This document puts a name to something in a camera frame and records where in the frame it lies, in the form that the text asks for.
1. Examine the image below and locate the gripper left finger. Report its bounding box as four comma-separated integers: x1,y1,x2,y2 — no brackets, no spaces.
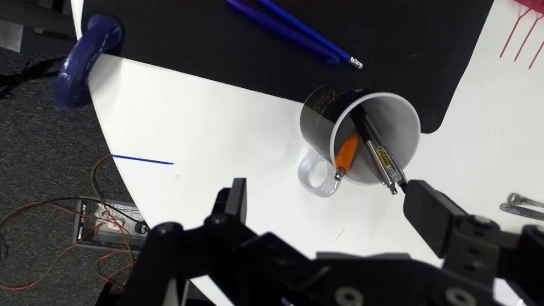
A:
96,178,333,306

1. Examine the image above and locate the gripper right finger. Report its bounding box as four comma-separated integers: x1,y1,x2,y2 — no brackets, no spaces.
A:
402,179,544,306

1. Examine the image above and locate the clear pen with yellow print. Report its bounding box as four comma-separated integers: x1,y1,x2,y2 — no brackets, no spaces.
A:
350,104,409,196

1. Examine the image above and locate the orange yellow pen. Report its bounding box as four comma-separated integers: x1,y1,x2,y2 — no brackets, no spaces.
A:
333,131,360,182

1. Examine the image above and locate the thick blue pen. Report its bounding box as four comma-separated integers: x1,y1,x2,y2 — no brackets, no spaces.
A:
224,0,340,65

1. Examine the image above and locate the blue pen with silver tip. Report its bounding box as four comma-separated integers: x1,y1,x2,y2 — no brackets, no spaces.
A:
254,0,364,70

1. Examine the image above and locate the gray mug with white inside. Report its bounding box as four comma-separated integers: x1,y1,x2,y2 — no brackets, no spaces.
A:
297,84,422,199

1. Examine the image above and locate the floor socket box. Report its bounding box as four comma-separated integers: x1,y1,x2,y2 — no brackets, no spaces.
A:
71,197,150,252

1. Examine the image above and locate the black mat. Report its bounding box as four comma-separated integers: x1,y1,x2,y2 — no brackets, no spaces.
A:
80,0,496,135

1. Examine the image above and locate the red pronged object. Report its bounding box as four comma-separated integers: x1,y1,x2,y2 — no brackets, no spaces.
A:
499,0,544,71

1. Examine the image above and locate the blue clamp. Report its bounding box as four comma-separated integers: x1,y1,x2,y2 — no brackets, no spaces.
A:
54,14,125,108

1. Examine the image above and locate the red cable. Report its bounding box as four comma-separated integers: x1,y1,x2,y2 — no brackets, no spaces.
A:
0,153,142,295

